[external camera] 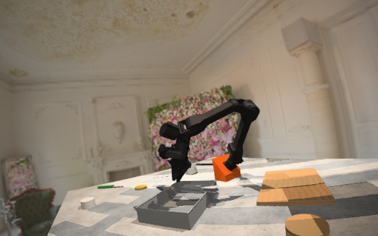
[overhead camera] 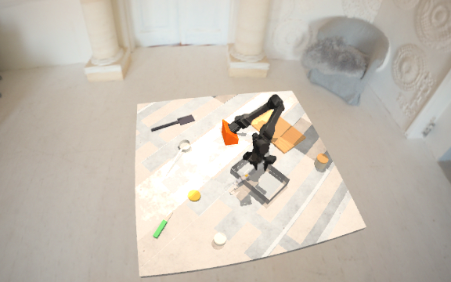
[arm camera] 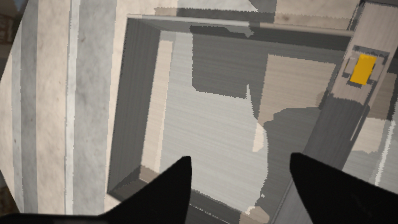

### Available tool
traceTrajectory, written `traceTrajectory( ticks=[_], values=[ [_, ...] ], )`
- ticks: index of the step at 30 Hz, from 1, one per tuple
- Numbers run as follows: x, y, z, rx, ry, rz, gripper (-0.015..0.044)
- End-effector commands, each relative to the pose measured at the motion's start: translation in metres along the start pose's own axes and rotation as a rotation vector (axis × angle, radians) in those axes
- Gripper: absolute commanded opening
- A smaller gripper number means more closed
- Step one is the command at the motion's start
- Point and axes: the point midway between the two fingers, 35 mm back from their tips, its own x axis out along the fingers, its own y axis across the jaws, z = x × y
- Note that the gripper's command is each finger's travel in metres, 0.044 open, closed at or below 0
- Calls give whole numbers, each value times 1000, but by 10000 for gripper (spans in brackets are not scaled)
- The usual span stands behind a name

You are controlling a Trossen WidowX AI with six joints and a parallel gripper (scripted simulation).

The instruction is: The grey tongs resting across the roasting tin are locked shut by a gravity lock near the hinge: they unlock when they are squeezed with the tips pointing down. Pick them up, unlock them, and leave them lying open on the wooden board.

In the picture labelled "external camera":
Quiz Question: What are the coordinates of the beige short cylinder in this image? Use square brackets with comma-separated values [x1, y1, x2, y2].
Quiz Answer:
[80, 197, 96, 210]

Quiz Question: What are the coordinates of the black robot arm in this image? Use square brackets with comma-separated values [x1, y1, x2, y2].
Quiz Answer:
[158, 98, 260, 171]

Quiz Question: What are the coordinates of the yellow round disc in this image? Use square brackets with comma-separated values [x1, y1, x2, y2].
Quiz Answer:
[135, 184, 147, 191]

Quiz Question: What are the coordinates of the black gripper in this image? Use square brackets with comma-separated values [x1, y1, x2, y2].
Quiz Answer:
[165, 142, 192, 182]

